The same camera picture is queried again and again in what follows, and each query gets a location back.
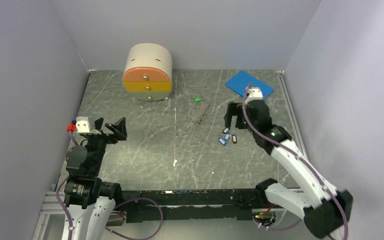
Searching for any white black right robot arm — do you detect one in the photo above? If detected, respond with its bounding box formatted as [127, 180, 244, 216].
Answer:
[224, 100, 354, 240]

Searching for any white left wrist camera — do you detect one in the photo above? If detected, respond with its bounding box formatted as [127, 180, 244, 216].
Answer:
[75, 116, 96, 134]

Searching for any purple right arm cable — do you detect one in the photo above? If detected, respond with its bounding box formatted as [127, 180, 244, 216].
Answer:
[242, 84, 350, 240]

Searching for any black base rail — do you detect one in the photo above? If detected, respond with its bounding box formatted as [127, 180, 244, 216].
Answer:
[115, 188, 271, 223]

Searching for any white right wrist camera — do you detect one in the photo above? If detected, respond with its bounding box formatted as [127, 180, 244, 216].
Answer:
[246, 87, 264, 101]

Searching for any round mini drawer cabinet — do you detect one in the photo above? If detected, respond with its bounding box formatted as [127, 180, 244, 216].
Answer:
[122, 43, 173, 102]

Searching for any blue rectangular sheet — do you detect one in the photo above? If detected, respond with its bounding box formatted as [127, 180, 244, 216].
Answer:
[225, 71, 274, 104]

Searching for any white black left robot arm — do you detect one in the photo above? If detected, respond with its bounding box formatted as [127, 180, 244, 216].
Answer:
[55, 116, 127, 240]

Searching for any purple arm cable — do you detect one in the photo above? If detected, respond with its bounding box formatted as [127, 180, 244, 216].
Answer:
[55, 130, 164, 240]
[242, 84, 350, 240]

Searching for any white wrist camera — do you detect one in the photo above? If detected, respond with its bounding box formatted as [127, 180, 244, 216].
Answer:
[246, 87, 264, 101]
[75, 116, 96, 134]

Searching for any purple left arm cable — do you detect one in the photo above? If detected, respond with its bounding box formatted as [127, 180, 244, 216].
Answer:
[55, 130, 164, 240]

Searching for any blue key tag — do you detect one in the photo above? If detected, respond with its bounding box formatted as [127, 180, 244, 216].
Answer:
[224, 132, 231, 142]
[218, 137, 227, 146]

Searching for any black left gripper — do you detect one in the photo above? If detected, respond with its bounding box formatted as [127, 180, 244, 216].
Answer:
[85, 116, 126, 175]

